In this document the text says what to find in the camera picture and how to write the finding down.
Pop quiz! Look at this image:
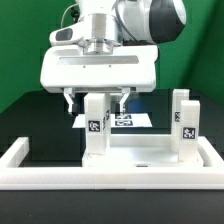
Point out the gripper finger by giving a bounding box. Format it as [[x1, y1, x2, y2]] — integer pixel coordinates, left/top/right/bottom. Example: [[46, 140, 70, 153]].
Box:
[[116, 88, 131, 114], [63, 88, 77, 116]]

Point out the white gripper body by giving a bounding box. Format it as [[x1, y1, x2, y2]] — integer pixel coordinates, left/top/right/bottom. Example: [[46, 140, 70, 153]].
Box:
[[40, 45, 158, 93]]

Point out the white desk tabletop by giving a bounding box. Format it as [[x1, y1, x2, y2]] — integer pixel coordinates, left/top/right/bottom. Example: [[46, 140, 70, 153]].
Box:
[[82, 134, 204, 169]]

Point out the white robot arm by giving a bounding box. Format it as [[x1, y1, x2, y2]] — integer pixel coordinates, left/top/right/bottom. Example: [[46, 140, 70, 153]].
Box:
[[40, 0, 187, 114]]

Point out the AprilTag marker sheet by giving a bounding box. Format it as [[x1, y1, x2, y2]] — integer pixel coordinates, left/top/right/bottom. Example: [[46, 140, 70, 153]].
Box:
[[73, 113, 152, 128]]

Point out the white U-shaped fence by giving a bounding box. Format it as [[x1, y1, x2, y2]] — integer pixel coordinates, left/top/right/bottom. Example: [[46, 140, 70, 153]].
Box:
[[0, 137, 224, 190]]

